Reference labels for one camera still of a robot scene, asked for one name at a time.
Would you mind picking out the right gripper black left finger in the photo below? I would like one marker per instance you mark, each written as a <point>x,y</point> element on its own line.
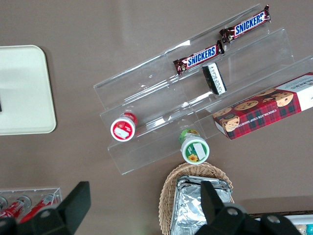
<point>61,210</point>

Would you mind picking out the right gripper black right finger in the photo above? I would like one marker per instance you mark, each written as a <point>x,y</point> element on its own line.
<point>212,203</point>

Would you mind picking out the aluminium foil tray stack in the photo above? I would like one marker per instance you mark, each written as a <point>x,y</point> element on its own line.
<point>188,208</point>

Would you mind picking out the oval light wicker basket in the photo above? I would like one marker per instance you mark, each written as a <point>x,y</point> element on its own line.
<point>166,200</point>

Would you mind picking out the cream plastic serving tray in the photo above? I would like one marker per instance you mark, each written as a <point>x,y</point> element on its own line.
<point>24,85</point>

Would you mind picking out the red cola bottle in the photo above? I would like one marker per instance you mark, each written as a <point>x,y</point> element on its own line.
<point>40,205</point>
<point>2,202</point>
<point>13,208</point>

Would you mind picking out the clear acrylic bottle rack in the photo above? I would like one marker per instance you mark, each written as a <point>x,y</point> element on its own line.
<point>36,191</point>

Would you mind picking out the green lid yogurt cup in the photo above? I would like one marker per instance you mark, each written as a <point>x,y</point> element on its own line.
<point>194,149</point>

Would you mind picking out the white plastic crate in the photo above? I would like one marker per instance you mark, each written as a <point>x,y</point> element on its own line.
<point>281,217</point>

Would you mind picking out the clear bag of crackers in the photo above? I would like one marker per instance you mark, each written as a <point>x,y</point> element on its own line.
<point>302,228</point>

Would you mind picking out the red tartan cookie box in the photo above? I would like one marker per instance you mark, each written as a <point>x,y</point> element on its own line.
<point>256,115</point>

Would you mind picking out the teal snack pack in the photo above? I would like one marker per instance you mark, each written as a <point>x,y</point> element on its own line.
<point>310,228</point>

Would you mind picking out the red lid yogurt cup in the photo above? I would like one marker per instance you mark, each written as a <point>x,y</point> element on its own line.
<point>123,128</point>

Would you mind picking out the clear acrylic stepped shelf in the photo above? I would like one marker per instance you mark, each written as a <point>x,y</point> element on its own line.
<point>151,98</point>

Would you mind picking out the small black white box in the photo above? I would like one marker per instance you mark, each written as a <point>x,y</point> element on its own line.
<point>214,78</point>

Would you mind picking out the Snickers chocolate bar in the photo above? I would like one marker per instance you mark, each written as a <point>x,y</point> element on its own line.
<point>200,56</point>
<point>247,25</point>

